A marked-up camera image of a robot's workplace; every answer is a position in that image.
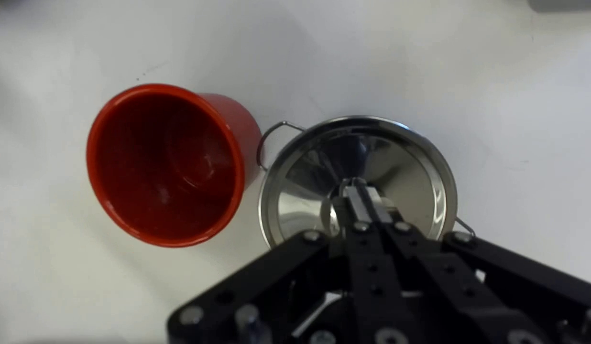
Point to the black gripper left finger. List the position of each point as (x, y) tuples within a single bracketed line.
[(371, 279)]

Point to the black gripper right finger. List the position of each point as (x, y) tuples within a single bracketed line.
[(459, 286)]

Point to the small open steel pot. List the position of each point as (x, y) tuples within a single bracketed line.
[(260, 147)]

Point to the red plastic cup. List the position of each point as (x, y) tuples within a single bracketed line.
[(167, 164)]

